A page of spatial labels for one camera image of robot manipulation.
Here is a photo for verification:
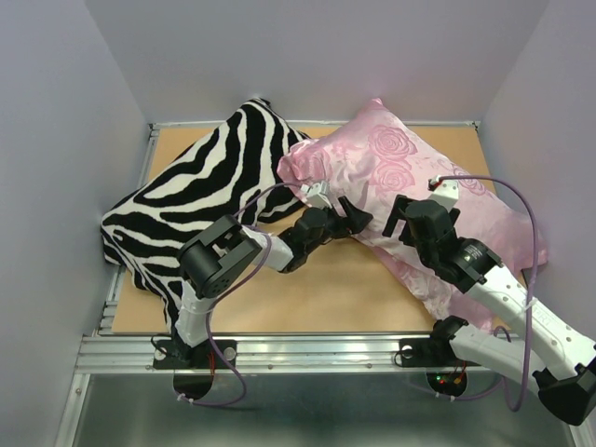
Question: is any pink satin rose pillowcase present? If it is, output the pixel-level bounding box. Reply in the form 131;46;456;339
278;99;548;330

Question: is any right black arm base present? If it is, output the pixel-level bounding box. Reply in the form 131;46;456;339
393;336;463;368

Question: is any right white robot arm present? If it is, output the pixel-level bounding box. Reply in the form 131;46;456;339
383;195;595;426

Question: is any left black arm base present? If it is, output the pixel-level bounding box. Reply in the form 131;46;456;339
150;337;237;371

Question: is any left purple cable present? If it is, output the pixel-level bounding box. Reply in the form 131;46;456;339
179;182;308;409

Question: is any aluminium frame rail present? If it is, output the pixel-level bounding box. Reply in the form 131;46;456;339
74;331;513;374

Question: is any zebra striped pillow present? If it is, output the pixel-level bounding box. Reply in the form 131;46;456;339
100;98;308;326

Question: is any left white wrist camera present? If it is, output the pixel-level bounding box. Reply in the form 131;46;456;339
300;181;332;209

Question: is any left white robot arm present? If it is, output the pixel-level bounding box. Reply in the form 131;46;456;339
172;196;373;367

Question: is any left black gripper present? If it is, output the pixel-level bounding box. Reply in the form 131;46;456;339
305;196;372;254

